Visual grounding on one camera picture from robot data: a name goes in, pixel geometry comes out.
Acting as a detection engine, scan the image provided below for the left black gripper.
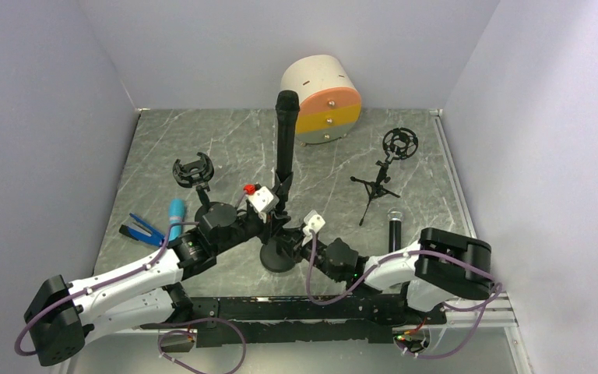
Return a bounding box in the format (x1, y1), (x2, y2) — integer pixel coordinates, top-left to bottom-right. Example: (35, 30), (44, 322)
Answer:
(213, 206), (290, 254)

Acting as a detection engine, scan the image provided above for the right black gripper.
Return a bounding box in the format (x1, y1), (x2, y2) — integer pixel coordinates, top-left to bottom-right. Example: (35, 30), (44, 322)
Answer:
(274, 228), (342, 283)

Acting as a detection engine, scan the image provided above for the black round-base clip stand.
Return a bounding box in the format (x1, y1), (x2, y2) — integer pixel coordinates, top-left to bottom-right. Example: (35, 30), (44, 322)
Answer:
(260, 171), (294, 273)

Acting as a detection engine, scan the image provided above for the black round-base shock-mount stand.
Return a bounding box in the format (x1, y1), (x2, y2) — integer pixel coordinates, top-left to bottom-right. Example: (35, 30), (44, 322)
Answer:
(171, 152), (237, 228)

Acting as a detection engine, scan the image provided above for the cyan blue microphone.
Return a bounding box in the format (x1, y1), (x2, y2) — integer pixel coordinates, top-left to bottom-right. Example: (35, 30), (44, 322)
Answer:
(168, 199), (185, 242)

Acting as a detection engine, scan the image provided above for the silver mesh black microphone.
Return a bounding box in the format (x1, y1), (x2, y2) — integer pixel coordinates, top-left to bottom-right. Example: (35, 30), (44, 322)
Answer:
(387, 208), (404, 253)

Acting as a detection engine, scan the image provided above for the tall black microphone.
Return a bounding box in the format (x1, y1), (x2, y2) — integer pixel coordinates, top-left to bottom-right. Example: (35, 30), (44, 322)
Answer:
(276, 90), (300, 181)

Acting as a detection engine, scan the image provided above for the black tripod shock-mount stand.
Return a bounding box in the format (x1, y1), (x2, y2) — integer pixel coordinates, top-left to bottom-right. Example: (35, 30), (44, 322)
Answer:
(350, 127), (419, 226)

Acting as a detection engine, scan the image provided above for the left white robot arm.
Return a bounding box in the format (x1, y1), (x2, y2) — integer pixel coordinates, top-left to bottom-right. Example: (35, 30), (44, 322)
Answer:
(15, 201), (290, 367)

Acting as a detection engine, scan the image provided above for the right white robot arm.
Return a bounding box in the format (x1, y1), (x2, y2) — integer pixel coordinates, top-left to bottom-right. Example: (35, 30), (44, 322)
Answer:
(283, 228), (501, 323)

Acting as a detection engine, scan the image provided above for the blue black hand tool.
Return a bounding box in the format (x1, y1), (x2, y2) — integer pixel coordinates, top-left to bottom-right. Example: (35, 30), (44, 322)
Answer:
(118, 213), (167, 248)

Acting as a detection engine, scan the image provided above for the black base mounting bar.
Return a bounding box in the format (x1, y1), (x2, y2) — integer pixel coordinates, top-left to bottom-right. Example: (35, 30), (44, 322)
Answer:
(143, 294), (447, 348)

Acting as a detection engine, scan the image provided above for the white orange yellow cylinder container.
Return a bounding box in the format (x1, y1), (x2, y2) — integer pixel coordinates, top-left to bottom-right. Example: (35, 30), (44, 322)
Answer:
(280, 55), (362, 145)

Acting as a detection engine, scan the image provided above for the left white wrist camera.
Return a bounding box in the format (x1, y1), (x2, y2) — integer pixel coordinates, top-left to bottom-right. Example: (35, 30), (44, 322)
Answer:
(243, 184), (280, 224)

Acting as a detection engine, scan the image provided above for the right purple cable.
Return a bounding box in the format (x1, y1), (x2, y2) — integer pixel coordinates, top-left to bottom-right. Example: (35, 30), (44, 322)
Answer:
(304, 229), (504, 362)

